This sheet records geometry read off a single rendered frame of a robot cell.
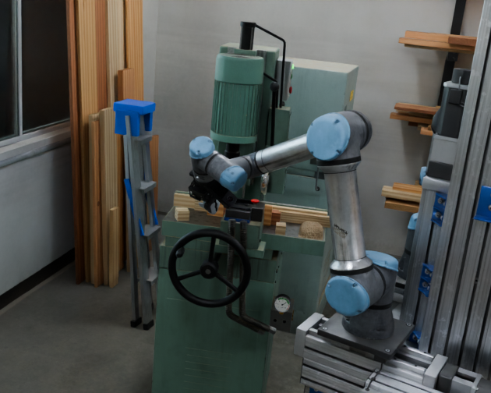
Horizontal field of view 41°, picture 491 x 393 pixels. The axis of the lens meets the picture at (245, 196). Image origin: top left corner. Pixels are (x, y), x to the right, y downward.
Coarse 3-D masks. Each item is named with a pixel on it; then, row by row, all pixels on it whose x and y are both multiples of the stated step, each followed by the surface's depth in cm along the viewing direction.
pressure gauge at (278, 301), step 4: (276, 296) 241; (280, 296) 239; (284, 296) 239; (288, 296) 240; (276, 300) 239; (280, 300) 239; (284, 300) 238; (288, 300) 238; (276, 304) 239; (280, 304) 239; (284, 304) 239; (288, 304) 239; (276, 308) 240; (280, 308) 240; (284, 308) 239; (288, 308) 239; (280, 312) 242; (284, 312) 239
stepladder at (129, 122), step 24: (120, 120) 320; (144, 120) 333; (144, 144) 335; (144, 168) 338; (144, 192) 329; (144, 216) 348; (144, 240) 337; (144, 264) 338; (144, 288) 339; (144, 312) 342
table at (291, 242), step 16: (192, 208) 258; (176, 224) 242; (192, 224) 241; (208, 224) 243; (288, 224) 251; (208, 240) 242; (272, 240) 239; (288, 240) 238; (304, 240) 238; (320, 240) 237; (256, 256) 231; (320, 256) 238
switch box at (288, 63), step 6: (288, 60) 266; (276, 66) 264; (288, 66) 264; (276, 72) 265; (288, 72) 264; (276, 78) 266; (288, 78) 265; (288, 84) 266; (288, 90) 268; (282, 96) 267; (288, 96) 273
